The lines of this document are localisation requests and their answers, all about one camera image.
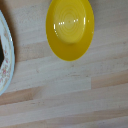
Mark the yellow plastic bowl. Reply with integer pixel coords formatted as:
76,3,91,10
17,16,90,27
45,0,96,62

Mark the white floral rimmed plate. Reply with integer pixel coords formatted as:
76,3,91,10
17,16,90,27
0,9,16,97

